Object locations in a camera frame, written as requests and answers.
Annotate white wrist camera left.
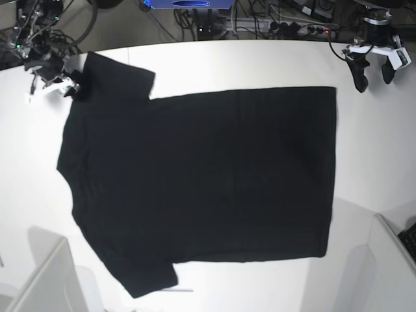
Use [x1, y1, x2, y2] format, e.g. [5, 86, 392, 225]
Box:
[389, 47, 411, 71]

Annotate black keyboard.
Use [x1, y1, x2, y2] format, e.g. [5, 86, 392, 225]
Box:
[398, 224, 416, 261]

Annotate white power strip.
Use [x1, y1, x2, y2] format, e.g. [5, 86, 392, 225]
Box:
[219, 18, 330, 38]

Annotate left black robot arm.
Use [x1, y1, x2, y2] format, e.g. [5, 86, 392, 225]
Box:
[343, 1, 411, 93]

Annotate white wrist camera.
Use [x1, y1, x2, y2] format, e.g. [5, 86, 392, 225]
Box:
[389, 47, 411, 71]
[25, 93, 42, 105]

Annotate left gripper with bracket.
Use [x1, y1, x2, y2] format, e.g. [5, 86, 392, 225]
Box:
[343, 18, 403, 93]

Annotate right gripper with bracket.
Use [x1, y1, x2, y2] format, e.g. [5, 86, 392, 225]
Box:
[31, 55, 88, 101]

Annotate black T-shirt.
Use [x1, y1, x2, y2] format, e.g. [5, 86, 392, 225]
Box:
[57, 53, 337, 298]

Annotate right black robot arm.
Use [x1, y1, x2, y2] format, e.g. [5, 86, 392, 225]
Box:
[4, 1, 98, 97]

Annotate blue box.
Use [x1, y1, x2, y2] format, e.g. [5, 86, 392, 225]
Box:
[144, 0, 235, 9]

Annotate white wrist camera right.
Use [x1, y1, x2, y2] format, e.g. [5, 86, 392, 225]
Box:
[25, 93, 42, 105]

